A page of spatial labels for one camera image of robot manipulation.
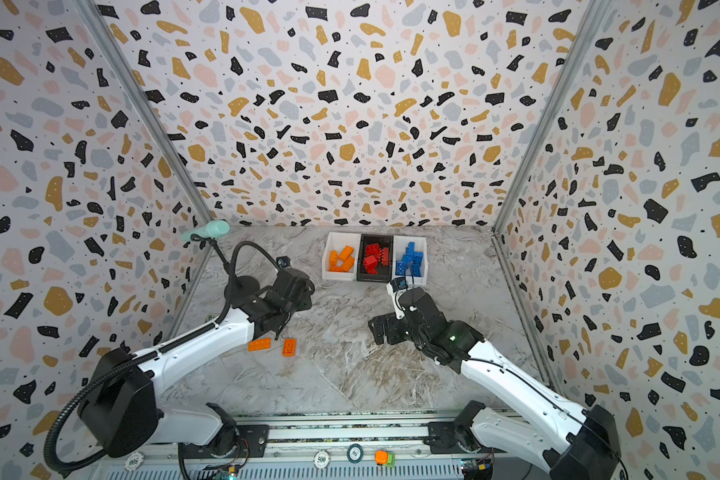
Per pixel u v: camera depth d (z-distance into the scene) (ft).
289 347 2.87
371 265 3.47
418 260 3.53
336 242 3.64
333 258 3.65
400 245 3.60
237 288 3.28
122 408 1.32
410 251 3.58
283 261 2.44
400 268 3.47
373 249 3.60
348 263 3.60
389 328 2.17
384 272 3.55
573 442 1.30
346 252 3.71
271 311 1.98
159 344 1.53
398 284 2.21
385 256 3.60
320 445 2.41
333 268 3.49
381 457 2.29
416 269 3.50
